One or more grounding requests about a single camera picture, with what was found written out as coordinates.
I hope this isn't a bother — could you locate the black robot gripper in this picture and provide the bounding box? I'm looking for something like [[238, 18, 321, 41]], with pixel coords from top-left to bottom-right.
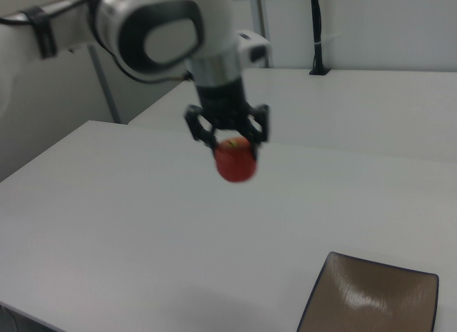
[[183, 75, 271, 159]]

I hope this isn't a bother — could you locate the red apple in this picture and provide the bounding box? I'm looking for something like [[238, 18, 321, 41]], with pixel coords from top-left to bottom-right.
[[214, 136, 259, 184]]

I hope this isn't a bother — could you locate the grey partition frame post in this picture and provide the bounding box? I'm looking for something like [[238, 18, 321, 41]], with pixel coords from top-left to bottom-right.
[[248, 0, 276, 69]]

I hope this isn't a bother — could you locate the brown square ceramic plate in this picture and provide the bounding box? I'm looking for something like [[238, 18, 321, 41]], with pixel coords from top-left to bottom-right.
[[296, 251, 441, 332]]

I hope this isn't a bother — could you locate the black pole with white tie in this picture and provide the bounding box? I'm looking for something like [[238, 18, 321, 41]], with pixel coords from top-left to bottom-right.
[[308, 0, 341, 76]]

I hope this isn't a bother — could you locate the grey partition corner post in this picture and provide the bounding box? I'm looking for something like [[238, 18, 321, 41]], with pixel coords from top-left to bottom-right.
[[86, 45, 121, 125]]

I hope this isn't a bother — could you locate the black strap on arm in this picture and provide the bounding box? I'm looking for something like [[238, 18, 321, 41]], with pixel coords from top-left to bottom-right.
[[23, 5, 59, 60]]

